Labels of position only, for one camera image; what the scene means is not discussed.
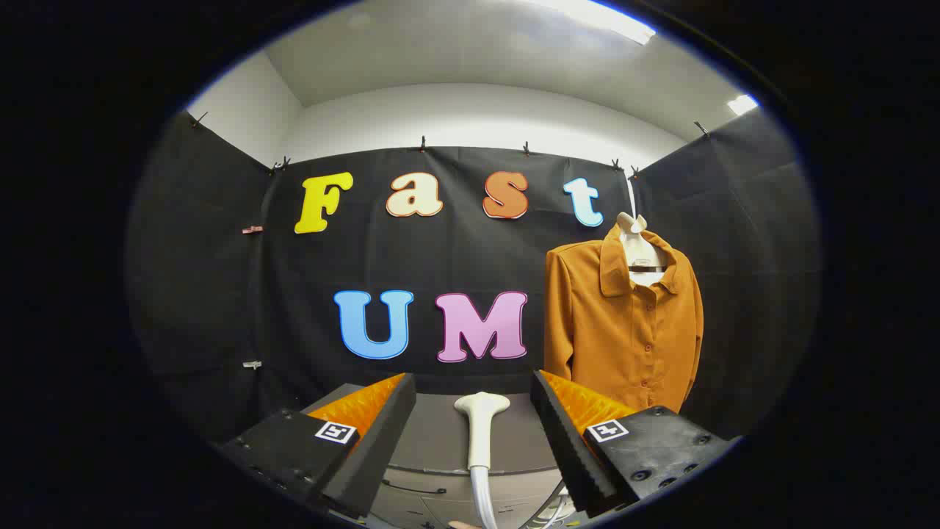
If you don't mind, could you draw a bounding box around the orange-brown button shirt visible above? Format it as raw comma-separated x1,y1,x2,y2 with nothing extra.
543,224,704,414

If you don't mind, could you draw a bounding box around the black backdrop cloth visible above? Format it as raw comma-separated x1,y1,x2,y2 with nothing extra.
125,110,820,442

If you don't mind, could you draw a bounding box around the long ceiling light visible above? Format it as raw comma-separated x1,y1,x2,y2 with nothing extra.
529,0,657,46

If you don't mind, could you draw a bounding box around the black cable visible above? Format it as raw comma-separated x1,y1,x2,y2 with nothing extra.
382,478,447,495

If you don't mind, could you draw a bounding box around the row of black backdrop clips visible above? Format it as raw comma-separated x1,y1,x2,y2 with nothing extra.
192,112,711,179

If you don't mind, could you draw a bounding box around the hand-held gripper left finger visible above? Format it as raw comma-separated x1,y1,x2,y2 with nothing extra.
220,373,417,519

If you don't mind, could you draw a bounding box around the white mannequin torso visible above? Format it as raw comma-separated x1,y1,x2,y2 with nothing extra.
615,212,669,287

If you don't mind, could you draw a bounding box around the white garment steamer head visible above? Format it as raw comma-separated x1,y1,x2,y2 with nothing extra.
454,392,511,471

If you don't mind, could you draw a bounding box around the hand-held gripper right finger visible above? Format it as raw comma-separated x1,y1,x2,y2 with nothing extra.
530,370,735,519

